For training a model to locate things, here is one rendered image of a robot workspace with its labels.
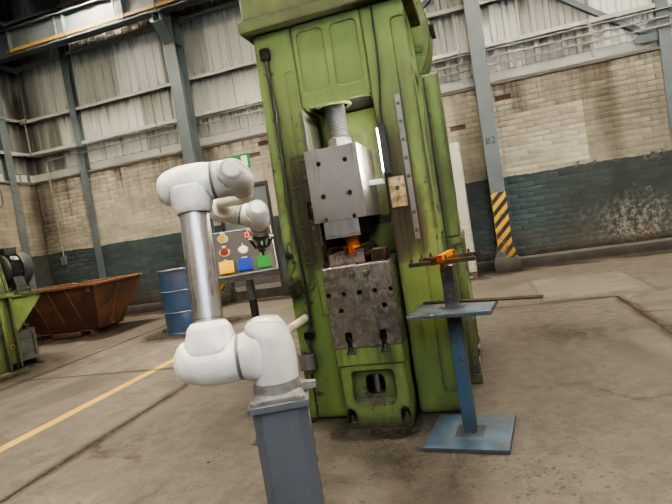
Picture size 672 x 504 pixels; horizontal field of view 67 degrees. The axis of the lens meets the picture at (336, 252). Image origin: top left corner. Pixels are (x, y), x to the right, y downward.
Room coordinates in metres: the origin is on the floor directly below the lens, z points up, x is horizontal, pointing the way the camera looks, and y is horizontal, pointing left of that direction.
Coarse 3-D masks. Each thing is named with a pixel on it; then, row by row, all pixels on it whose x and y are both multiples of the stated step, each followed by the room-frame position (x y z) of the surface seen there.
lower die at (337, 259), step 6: (342, 252) 2.79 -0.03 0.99; (354, 252) 2.77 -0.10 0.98; (360, 252) 2.76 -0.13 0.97; (330, 258) 2.81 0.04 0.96; (336, 258) 2.80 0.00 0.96; (342, 258) 2.79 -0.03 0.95; (348, 258) 2.78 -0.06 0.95; (354, 258) 2.77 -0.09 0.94; (360, 258) 2.76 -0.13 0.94; (366, 258) 2.80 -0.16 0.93; (330, 264) 2.81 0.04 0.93; (336, 264) 2.80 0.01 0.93; (342, 264) 2.79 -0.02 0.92; (348, 264) 2.78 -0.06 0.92
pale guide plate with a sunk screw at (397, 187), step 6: (390, 180) 2.82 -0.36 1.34; (396, 180) 2.81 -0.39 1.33; (402, 180) 2.80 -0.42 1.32; (390, 186) 2.82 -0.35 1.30; (396, 186) 2.82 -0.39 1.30; (402, 186) 2.80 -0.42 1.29; (390, 192) 2.82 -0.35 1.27; (396, 192) 2.81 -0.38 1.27; (402, 192) 2.81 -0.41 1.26; (396, 198) 2.82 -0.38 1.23; (402, 198) 2.81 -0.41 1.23; (396, 204) 2.82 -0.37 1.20; (402, 204) 2.81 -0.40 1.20
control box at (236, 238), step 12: (216, 240) 2.79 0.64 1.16; (228, 240) 2.80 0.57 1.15; (240, 240) 2.80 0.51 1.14; (216, 252) 2.76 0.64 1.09; (240, 252) 2.76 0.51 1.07; (252, 252) 2.77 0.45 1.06; (264, 252) 2.77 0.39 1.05; (216, 264) 2.72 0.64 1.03; (276, 264) 2.74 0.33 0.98; (228, 276) 2.69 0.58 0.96; (240, 276) 2.71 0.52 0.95; (252, 276) 2.74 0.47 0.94; (264, 276) 2.78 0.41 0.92
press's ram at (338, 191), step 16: (352, 144) 2.75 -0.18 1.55; (320, 160) 2.80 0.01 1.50; (336, 160) 2.77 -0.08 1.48; (352, 160) 2.75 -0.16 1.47; (368, 160) 3.01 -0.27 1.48; (320, 176) 2.80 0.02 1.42; (336, 176) 2.78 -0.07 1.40; (352, 176) 2.75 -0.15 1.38; (368, 176) 2.94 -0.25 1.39; (320, 192) 2.81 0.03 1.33; (336, 192) 2.78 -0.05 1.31; (352, 192) 2.76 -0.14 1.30; (368, 192) 2.87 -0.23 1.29; (320, 208) 2.81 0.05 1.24; (336, 208) 2.79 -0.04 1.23; (352, 208) 2.76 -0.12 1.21; (368, 208) 2.80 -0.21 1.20
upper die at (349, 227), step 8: (368, 216) 3.02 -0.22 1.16; (328, 224) 2.80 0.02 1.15; (336, 224) 2.79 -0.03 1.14; (344, 224) 2.78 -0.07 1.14; (352, 224) 2.77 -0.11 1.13; (360, 224) 2.78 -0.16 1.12; (368, 224) 2.99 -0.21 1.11; (328, 232) 2.80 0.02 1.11; (336, 232) 2.79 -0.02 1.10; (344, 232) 2.78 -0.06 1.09; (352, 232) 2.77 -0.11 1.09; (360, 232) 2.76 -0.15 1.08; (368, 232) 2.96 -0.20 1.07
